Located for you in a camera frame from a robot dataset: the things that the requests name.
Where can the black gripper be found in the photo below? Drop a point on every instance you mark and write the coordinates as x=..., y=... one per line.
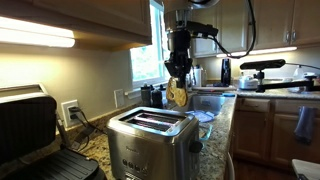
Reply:
x=179, y=40

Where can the bread slice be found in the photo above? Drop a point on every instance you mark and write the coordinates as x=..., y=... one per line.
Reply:
x=178, y=95

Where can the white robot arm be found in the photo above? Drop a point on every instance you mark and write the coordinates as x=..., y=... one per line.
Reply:
x=181, y=10

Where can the stainless steel toaster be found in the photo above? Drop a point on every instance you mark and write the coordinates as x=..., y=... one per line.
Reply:
x=154, y=144

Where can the stainless steel sink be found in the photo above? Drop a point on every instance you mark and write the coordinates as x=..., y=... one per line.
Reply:
x=202, y=102

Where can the blue container lid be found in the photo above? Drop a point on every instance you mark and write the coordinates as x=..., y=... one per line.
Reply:
x=202, y=116

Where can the black pepper grinder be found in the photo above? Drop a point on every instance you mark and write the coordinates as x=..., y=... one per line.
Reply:
x=226, y=72

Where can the clear glass container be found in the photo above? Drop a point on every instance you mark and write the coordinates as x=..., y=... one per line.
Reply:
x=205, y=130

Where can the blue dish towel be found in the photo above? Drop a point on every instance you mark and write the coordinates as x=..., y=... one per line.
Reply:
x=304, y=128

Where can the black panini grill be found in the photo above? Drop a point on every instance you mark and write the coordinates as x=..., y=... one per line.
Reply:
x=33, y=144

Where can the under cabinet light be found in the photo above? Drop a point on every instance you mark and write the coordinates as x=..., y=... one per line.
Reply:
x=29, y=33

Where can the black stereo camera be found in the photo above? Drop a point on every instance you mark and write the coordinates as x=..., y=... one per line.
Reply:
x=261, y=65

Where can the white wall outlet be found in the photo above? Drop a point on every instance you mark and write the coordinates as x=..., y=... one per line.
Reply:
x=66, y=106

